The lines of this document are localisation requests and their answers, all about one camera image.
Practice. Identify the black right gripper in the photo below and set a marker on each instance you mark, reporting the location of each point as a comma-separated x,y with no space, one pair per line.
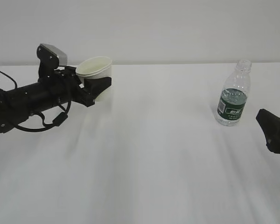
270,125

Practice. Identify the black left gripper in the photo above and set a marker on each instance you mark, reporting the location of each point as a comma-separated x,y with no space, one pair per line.
64,85

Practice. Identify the clear water bottle green label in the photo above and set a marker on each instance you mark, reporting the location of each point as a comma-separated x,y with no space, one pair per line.
234,94

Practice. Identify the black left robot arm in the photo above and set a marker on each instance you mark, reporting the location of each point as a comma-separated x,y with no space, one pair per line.
45,104

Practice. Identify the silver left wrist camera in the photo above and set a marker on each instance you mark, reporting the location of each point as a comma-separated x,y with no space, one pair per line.
51,56

